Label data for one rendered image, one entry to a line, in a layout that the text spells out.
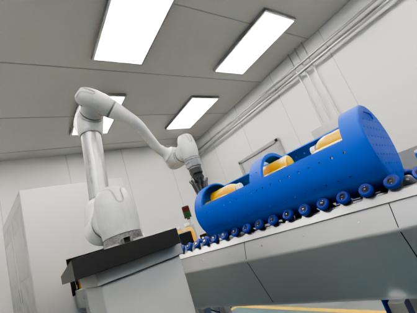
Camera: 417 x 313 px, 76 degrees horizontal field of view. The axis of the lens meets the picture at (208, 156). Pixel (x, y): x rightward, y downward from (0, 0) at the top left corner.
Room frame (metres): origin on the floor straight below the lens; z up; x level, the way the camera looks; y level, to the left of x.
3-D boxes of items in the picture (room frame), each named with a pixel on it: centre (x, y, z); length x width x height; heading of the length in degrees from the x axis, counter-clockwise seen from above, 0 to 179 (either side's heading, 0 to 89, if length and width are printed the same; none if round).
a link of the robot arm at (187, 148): (1.52, 0.10, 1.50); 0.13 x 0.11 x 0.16; 38
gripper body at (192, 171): (1.51, 0.10, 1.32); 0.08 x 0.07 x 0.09; 136
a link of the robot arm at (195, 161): (1.51, 0.10, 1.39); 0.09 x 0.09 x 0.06
